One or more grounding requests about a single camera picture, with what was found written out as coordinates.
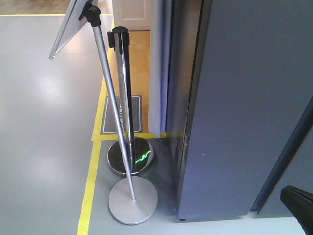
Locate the open fridge door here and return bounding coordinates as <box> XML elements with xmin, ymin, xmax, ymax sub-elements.
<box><xmin>178</xmin><ymin>0</ymin><xmax>313</xmax><ymax>221</ymax></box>

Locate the dark grey cabinet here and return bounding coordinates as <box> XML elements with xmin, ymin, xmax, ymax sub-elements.
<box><xmin>250</xmin><ymin>100</ymin><xmax>313</xmax><ymax>218</ymax></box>

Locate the silver sign board panel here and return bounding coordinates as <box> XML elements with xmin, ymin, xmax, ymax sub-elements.
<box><xmin>49</xmin><ymin>0</ymin><xmax>98</xmax><ymax>60</ymax></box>

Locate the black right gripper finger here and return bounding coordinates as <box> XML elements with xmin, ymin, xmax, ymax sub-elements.
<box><xmin>280</xmin><ymin>186</ymin><xmax>313</xmax><ymax>235</ymax></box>

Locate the matte silver stanchion post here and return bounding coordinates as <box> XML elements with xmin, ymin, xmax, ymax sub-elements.
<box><xmin>80</xmin><ymin>0</ymin><xmax>158</xmax><ymax>225</ymax></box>

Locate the grey floor mat sign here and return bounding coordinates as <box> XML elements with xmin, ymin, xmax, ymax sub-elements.
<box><xmin>100</xmin><ymin>95</ymin><xmax>143</xmax><ymax>134</ymax></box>

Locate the chrome stanchion post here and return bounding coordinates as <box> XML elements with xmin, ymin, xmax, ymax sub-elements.
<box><xmin>107</xmin><ymin>26</ymin><xmax>154</xmax><ymax>176</ymax></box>

